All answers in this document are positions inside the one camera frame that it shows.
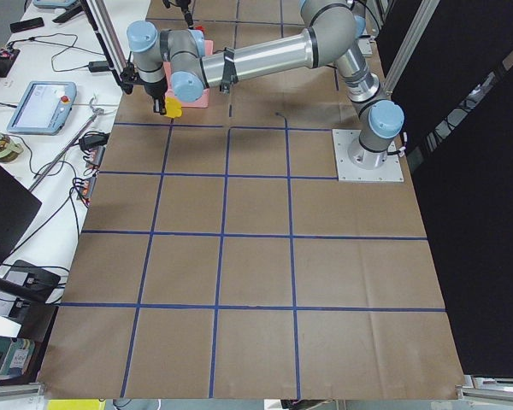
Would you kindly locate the yellow toy block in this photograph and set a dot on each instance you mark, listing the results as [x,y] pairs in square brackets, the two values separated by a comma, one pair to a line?
[173,108]

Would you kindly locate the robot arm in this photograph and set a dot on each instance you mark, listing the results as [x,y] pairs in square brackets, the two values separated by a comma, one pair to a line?
[329,37]

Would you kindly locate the pink plastic box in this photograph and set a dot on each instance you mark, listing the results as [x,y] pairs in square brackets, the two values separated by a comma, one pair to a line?
[182,66]

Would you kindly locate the black power adapter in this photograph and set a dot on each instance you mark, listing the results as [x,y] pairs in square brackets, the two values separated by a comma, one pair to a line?
[98,66]

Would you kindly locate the teach pendant tablet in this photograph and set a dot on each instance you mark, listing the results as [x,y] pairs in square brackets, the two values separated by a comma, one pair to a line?
[44,108]

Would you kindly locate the black monitor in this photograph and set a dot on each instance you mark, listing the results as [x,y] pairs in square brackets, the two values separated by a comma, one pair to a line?
[18,208]

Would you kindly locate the aluminium frame post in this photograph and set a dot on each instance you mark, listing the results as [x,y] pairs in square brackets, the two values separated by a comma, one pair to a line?
[99,19]

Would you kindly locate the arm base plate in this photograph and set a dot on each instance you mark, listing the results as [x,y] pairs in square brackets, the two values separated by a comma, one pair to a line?
[355,164]
[365,47]

